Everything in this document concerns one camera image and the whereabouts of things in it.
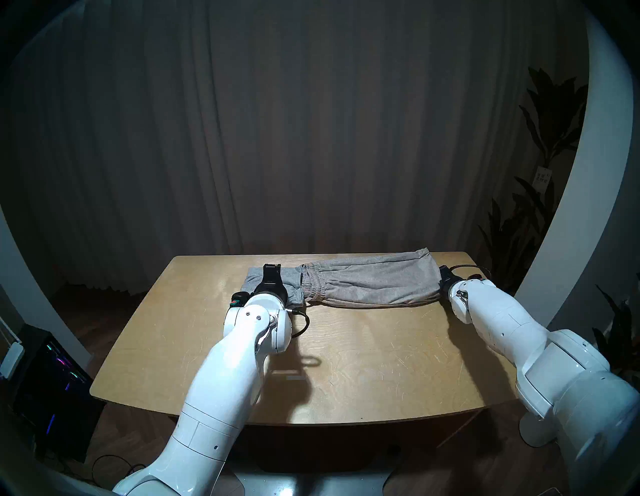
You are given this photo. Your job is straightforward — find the light wooden table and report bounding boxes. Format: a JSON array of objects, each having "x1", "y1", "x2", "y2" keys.
[{"x1": 90, "y1": 251, "x2": 521, "y2": 427}]

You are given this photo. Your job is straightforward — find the light grey shorts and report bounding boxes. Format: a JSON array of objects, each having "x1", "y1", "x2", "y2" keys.
[{"x1": 242, "y1": 266, "x2": 307, "y2": 307}]

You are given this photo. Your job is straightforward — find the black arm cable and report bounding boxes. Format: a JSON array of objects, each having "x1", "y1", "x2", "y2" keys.
[
  {"x1": 287, "y1": 307, "x2": 311, "y2": 340},
  {"x1": 447, "y1": 263, "x2": 488, "y2": 279}
]

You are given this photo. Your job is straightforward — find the white cylindrical pot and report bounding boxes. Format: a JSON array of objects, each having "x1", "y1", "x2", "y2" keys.
[{"x1": 519, "y1": 410, "x2": 558, "y2": 449}]

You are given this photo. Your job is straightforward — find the black floor cable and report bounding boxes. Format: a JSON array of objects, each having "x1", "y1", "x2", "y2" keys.
[{"x1": 90, "y1": 452, "x2": 149, "y2": 495}]

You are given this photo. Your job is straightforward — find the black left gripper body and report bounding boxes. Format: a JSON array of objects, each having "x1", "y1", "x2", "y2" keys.
[{"x1": 252, "y1": 262, "x2": 289, "y2": 307}]

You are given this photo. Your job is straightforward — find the small dark leafy plant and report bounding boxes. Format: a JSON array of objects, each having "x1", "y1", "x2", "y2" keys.
[{"x1": 590, "y1": 285, "x2": 640, "y2": 386}]

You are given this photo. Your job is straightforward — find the black computer tower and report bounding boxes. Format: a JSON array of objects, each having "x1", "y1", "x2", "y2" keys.
[{"x1": 12, "y1": 325, "x2": 107, "y2": 463}]

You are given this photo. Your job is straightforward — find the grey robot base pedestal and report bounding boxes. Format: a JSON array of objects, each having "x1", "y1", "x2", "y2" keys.
[{"x1": 227, "y1": 465, "x2": 397, "y2": 496}]

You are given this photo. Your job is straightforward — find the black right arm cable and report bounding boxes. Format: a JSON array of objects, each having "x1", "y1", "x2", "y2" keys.
[{"x1": 447, "y1": 263, "x2": 488, "y2": 279}]

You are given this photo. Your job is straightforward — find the brown pleated curtain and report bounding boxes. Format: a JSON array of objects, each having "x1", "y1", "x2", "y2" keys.
[{"x1": 0, "y1": 0, "x2": 588, "y2": 296}]

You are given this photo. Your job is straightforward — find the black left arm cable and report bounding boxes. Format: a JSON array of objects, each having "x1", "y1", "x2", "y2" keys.
[{"x1": 287, "y1": 307, "x2": 311, "y2": 340}]

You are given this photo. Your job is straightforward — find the beige sweat shorts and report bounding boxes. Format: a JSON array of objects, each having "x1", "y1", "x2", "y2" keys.
[{"x1": 298, "y1": 247, "x2": 445, "y2": 309}]

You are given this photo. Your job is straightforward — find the tall dark leafy plant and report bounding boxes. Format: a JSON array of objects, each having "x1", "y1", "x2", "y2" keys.
[{"x1": 477, "y1": 67, "x2": 589, "y2": 303}]

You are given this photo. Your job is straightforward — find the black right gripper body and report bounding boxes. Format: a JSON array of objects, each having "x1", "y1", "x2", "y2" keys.
[{"x1": 438, "y1": 265, "x2": 463, "y2": 300}]

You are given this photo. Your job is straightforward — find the white router box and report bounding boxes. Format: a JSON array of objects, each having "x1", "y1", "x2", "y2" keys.
[{"x1": 0, "y1": 320, "x2": 25, "y2": 379}]

